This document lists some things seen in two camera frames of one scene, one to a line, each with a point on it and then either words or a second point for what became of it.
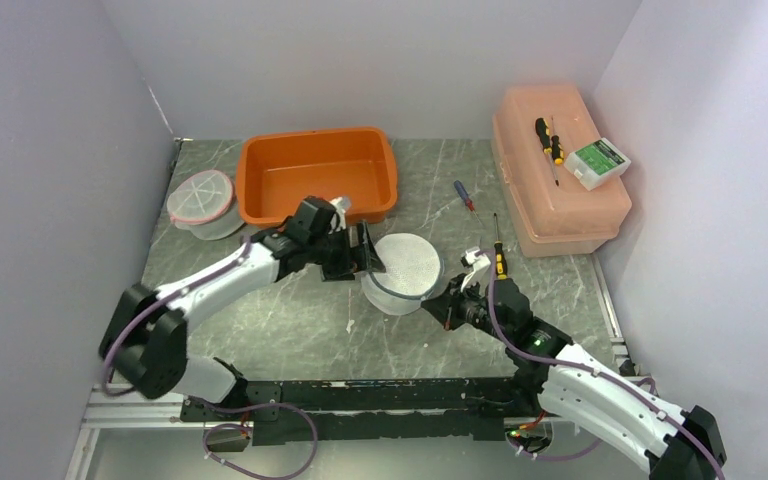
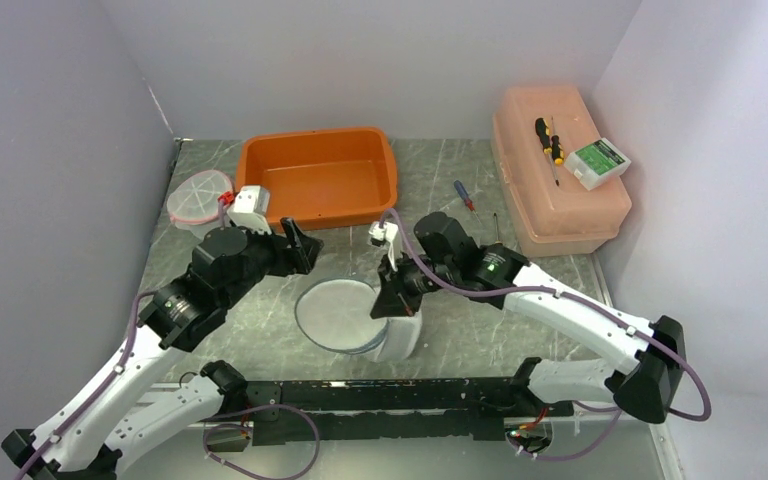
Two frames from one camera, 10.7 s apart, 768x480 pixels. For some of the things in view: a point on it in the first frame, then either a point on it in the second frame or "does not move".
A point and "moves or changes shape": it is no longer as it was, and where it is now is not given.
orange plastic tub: [276, 173] does not move
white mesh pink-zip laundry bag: [203, 202] does not move
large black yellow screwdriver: [542, 130] does not move
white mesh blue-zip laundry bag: [412, 270] moves or changes shape
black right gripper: [445, 307] → [394, 296]
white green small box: [596, 163] does not move
